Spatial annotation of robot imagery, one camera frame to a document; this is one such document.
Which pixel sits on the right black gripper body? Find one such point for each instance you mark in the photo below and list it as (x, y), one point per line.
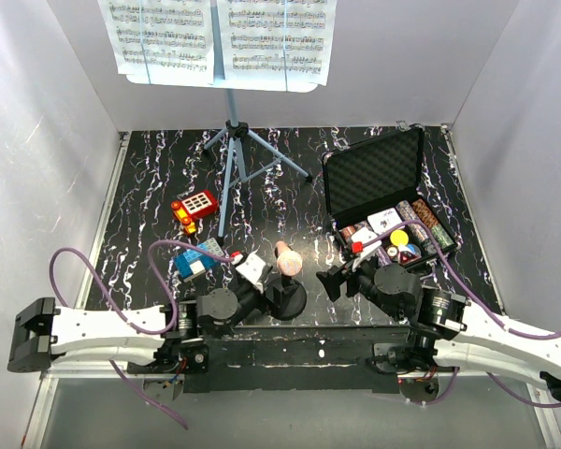
(367, 286)

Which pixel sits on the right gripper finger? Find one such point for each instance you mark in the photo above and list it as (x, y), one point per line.
(334, 292)
(338, 275)

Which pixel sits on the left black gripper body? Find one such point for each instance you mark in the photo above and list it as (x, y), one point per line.
(248, 302)

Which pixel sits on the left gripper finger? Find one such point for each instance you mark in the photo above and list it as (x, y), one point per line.
(267, 271)
(277, 297)

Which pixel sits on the black microphone stand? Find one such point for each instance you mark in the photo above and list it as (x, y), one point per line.
(297, 298)

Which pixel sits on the pink toy microphone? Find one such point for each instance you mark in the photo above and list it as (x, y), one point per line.
(289, 262)

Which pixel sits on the blue music stand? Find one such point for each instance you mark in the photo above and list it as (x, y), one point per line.
(236, 132)

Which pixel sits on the sheet music page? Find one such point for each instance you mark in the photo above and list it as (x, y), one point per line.
(161, 42)
(288, 42)

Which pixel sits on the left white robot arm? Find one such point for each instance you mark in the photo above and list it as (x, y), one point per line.
(45, 333)

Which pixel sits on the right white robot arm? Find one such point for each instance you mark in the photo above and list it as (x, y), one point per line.
(449, 331)

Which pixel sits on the red white chip row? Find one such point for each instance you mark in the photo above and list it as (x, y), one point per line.
(347, 232)

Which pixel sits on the blue grey brick toy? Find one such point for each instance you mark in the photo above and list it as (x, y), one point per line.
(191, 263)

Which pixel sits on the yellow dealer button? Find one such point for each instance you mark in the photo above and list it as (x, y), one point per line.
(399, 237)

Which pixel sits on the white card deck box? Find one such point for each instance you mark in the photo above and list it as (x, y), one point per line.
(381, 221)

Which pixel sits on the green chip row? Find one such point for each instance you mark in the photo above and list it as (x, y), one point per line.
(442, 236)

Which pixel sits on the blue white chip row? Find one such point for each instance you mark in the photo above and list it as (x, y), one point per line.
(407, 213)

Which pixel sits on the brown chip row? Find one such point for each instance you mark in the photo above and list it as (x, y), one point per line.
(426, 215)

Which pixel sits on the black poker chip case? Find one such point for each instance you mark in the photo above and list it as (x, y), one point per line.
(375, 174)

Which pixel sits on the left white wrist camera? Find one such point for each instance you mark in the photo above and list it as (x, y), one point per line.
(248, 266)

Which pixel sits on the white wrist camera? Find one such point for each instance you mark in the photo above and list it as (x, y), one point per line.
(248, 266)
(363, 249)

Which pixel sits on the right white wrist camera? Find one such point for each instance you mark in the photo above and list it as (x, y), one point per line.
(363, 249)

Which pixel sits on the left aluminium rail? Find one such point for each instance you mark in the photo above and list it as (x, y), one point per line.
(98, 240)

